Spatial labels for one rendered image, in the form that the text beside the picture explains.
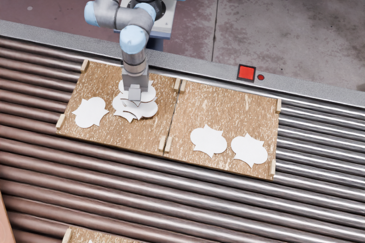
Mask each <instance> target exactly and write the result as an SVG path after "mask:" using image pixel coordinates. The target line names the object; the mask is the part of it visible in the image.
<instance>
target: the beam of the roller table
mask: <svg viewBox="0 0 365 243"><path fill-rule="evenodd" d="M0 37H1V38H5V39H10V40H15V41H20V42H25V43H31V44H36V45H39V46H45V47H50V48H55V49H61V50H66V51H69V52H74V53H79V54H85V55H90V56H95V57H101V58H104V59H109V60H115V61H120V59H121V57H122V51H121V46H120V43H116V42H111V41H106V40H100V39H95V38H91V37H86V36H81V35H76V34H70V33H65V32H61V31H56V30H51V29H46V28H40V27H35V26H32V25H26V24H21V23H16V22H10V21H5V20H0ZM146 60H148V67H149V68H155V69H160V70H163V71H169V72H174V73H179V74H184V75H189V76H195V77H198V78H203V79H209V80H214V81H219V82H224V83H228V84H233V85H239V86H243V87H249V88H254V89H259V90H263V91H268V92H273V93H279V94H284V95H289V96H293V97H297V98H303V99H308V100H313V101H318V102H322V103H327V104H333V105H338V106H343V107H348V108H353V109H357V110H362V111H365V92H362V91H357V90H353V89H348V88H343V87H337V86H332V85H327V84H321V83H318V82H313V81H307V80H302V79H297V78H292V77H288V76H283V75H277V74H272V73H266V72H261V71H256V73H255V81H254V83H251V82H246V81H241V80H236V77H237V70H238V67H236V66H231V65H226V64H222V63H217V62H212V61H206V60H201V59H196V58H192V57H187V56H182V55H177V54H171V53H166V52H161V51H157V50H152V49H147V48H146ZM259 74H262V75H263V76H264V77H265V78H264V80H259V79H258V78H257V76H258V75H259Z"/></svg>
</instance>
